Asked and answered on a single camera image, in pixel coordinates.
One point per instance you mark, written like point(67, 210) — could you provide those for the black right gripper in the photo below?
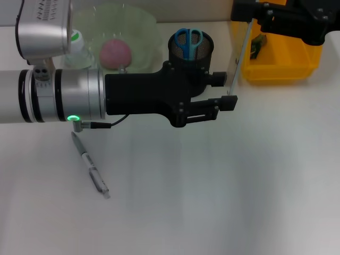
point(316, 21)

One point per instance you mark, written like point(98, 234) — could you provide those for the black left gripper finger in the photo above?
point(228, 103)

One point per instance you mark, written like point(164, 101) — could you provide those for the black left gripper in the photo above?
point(143, 93)

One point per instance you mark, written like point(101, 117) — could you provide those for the clear plastic ruler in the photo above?
point(240, 58)

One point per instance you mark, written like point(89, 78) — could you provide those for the green plastic wrapper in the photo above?
point(257, 45)

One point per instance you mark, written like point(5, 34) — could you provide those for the blue scissors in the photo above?
point(189, 42)

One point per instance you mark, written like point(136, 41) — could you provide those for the pink peach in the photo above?
point(115, 54)

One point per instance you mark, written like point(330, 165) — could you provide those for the clear water bottle green label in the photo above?
point(78, 50)

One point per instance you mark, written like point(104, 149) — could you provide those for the grey pen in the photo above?
point(90, 164)

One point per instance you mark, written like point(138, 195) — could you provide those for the black mesh pen holder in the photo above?
point(191, 50)

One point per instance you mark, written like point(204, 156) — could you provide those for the green translucent fruit bowl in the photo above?
point(138, 32)

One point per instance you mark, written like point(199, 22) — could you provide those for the yellow plastic bin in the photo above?
point(279, 61)

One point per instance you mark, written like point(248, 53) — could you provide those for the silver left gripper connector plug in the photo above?
point(122, 69)

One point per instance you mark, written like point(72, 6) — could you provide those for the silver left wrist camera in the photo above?
point(42, 29)

